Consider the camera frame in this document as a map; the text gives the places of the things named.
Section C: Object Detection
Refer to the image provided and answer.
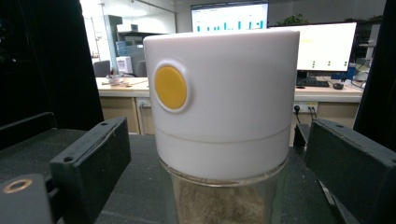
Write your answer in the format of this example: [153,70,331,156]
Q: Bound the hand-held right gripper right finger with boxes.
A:
[304,118,396,224]

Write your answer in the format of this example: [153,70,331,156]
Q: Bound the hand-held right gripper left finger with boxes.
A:
[49,116,133,224]

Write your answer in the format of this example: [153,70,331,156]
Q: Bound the jar with grey-beige powder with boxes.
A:
[142,28,302,224]

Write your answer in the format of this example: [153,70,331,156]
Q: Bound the beige office desk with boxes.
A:
[95,76,364,147]

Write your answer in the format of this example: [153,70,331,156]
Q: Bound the grey office chair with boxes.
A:
[92,60,112,78]

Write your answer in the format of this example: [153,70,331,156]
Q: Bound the black keyboard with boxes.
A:
[295,77,331,89]

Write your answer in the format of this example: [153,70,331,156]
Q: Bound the white box appliance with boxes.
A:
[115,55,134,76]

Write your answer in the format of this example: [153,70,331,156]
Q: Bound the blue water bottle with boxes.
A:
[115,39,128,57]

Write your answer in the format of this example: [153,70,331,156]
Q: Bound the white computer monitor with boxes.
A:
[268,21,358,73]

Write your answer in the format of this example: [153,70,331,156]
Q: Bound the green plant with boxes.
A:
[275,13,315,28]

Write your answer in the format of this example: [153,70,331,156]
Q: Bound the large screen with bar chart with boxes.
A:
[190,1,270,34]

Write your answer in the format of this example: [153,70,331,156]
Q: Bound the black power cables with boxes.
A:
[293,105,318,125]

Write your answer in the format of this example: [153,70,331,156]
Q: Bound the wall outlet with black plugs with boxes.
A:
[292,101,319,115]

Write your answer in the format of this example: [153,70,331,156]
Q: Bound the white wall outlet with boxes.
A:
[135,97,152,109]

